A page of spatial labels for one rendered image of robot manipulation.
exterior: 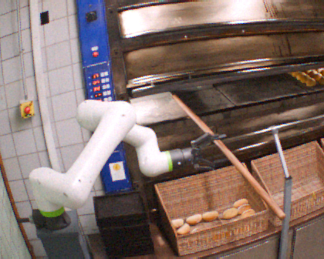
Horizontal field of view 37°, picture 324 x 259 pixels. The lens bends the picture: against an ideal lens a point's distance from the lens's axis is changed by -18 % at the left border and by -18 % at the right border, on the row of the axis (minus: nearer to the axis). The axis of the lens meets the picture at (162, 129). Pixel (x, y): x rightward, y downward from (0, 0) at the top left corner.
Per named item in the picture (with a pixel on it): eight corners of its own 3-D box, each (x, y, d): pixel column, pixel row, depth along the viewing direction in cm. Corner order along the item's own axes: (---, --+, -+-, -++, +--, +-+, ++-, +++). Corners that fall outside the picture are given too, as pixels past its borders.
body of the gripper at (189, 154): (179, 146, 267) (198, 142, 269) (180, 163, 270) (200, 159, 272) (183, 153, 261) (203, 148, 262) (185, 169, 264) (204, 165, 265)
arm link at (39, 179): (58, 221, 204) (45, 180, 197) (34, 213, 212) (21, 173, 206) (75, 209, 214) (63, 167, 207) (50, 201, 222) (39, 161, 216)
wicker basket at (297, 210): (250, 198, 342) (249, 159, 332) (315, 174, 351) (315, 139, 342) (274, 229, 297) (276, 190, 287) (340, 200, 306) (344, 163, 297)
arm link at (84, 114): (89, 126, 223) (96, 96, 225) (68, 124, 230) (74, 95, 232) (115, 137, 238) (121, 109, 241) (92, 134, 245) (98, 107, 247)
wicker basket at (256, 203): (159, 222, 333) (152, 183, 324) (245, 199, 342) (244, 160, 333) (177, 257, 288) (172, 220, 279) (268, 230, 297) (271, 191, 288)
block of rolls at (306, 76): (277, 67, 402) (276, 60, 400) (319, 62, 409) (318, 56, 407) (308, 88, 346) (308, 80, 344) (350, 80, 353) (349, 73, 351)
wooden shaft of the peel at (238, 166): (286, 220, 196) (286, 213, 195) (280, 222, 196) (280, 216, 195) (177, 98, 354) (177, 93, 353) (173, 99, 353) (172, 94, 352)
